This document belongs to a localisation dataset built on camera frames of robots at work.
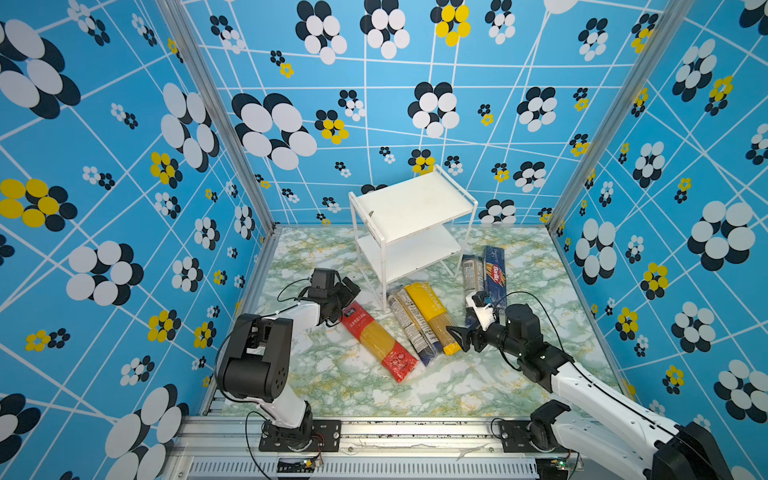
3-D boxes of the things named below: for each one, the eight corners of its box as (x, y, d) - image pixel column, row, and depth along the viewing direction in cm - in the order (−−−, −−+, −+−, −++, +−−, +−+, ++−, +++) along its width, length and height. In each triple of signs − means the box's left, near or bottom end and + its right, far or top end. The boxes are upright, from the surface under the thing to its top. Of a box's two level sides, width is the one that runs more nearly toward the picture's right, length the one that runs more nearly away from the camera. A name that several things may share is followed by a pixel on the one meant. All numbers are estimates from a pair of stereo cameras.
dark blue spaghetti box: (483, 304, 100) (486, 297, 96) (483, 251, 114) (486, 244, 111) (504, 308, 99) (508, 301, 96) (501, 254, 114) (505, 247, 110)
